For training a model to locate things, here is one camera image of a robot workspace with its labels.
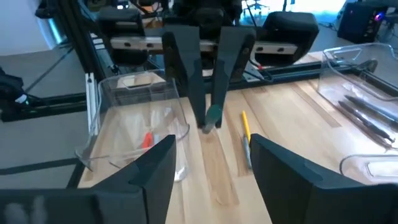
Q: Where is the silver metal cylinder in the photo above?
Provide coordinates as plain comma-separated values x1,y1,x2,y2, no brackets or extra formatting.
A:
36,15,68,47

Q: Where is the silver aluminium rail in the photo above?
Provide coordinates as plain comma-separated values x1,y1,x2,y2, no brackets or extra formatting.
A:
85,73,99,135

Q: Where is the clear plastic bin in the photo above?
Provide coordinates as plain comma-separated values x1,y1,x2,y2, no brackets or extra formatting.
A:
338,153,398,187
317,42,398,150
74,70,191,183

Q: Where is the red-orange eraser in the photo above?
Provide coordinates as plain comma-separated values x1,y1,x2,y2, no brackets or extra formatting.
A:
141,131,154,151

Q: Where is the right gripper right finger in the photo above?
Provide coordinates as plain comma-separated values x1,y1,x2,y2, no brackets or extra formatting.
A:
249,133,398,224

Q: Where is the green marker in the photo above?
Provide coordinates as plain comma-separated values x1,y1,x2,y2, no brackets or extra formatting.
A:
201,104,223,135

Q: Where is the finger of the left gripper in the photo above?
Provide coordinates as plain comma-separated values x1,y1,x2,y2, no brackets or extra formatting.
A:
161,25,206,128
210,26,256,128

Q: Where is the purple pen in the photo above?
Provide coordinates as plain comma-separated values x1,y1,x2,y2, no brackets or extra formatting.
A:
343,94,398,125

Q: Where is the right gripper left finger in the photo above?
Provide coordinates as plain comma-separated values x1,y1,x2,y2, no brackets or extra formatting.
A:
0,134,177,224

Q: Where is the dark blue pen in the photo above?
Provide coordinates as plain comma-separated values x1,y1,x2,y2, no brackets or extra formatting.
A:
337,100,396,144

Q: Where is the yellow pencil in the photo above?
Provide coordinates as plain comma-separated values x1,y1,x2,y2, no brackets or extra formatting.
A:
241,110,252,142

